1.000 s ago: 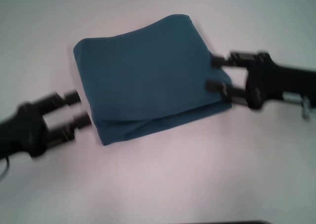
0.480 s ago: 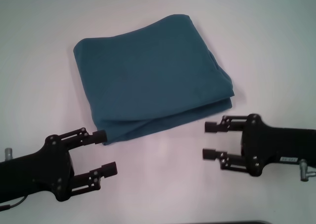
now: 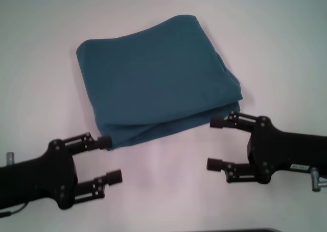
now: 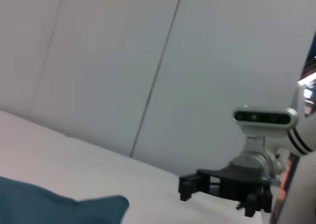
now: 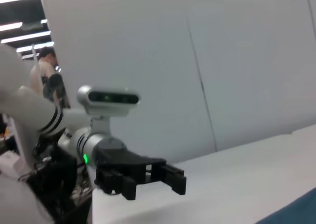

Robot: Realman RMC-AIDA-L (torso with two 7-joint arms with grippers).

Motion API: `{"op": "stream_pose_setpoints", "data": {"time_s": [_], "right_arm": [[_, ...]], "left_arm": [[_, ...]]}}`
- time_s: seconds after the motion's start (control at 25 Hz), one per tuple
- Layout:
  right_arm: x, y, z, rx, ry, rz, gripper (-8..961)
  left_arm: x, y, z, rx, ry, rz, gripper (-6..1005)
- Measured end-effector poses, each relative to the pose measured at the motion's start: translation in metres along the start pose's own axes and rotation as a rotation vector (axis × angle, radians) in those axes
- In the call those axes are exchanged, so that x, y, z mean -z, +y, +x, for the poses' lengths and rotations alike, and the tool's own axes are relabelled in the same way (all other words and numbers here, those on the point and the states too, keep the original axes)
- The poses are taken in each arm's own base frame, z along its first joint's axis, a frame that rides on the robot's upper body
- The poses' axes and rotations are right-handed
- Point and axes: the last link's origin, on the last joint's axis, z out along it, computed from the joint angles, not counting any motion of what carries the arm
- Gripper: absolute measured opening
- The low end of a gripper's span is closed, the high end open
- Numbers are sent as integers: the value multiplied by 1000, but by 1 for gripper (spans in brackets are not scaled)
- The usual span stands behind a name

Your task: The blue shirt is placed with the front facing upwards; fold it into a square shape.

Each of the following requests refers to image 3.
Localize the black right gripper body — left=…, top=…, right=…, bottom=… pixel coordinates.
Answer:
left=246, top=115, right=327, bottom=185

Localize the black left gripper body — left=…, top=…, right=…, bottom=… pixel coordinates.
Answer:
left=0, top=138, right=79, bottom=210

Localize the teal T-shirt with pink print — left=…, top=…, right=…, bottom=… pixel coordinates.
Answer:
left=76, top=14, right=243, bottom=151

